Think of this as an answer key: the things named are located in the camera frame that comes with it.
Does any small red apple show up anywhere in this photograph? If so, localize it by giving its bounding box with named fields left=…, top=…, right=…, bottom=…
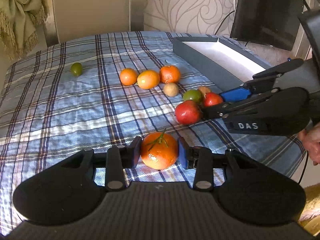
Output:
left=203, top=92, right=223, bottom=107

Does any brown round fruit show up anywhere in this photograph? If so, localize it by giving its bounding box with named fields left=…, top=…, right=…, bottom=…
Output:
left=197, top=86, right=212, bottom=98

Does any green apple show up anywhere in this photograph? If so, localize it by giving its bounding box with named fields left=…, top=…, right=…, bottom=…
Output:
left=183, top=89, right=203, bottom=104

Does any large red apple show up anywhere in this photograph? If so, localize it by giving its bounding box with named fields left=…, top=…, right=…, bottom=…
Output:
left=175, top=100, right=202, bottom=125

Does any tangerine with green stem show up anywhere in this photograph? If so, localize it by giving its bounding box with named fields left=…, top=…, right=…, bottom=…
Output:
left=140, top=130, right=178, bottom=170

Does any small tan round fruit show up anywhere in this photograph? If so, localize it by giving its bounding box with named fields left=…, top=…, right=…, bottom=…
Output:
left=163, top=83, right=179, bottom=97

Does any dimpled orange tangerine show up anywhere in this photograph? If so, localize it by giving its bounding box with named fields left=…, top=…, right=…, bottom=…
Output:
left=159, top=65, right=181, bottom=84

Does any yellow-orange orange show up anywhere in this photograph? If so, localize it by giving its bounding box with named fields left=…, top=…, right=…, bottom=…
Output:
left=137, top=70, right=160, bottom=89

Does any small orange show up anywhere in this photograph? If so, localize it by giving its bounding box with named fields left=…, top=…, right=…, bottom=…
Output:
left=120, top=68, right=138, bottom=86

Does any dark green lime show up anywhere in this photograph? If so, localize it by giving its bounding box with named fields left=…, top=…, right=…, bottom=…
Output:
left=71, top=62, right=82, bottom=77

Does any person's right hand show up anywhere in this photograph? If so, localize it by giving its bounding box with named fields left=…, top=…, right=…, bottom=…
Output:
left=298, top=123, right=320, bottom=166

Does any grey box white inside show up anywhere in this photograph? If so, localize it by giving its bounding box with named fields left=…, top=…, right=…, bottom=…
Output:
left=173, top=37, right=271, bottom=91

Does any blue plaid tablecloth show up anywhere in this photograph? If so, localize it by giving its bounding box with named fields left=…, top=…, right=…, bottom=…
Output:
left=1, top=31, right=305, bottom=235

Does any black flat screen monitor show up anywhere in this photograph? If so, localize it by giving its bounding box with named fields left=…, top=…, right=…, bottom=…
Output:
left=230, top=0, right=304, bottom=51

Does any beige fringed curtain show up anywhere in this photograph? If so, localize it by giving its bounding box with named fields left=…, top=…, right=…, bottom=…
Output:
left=1, top=0, right=46, bottom=60

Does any black monitor cable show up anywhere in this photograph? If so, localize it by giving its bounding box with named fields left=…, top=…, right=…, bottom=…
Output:
left=214, top=10, right=236, bottom=36

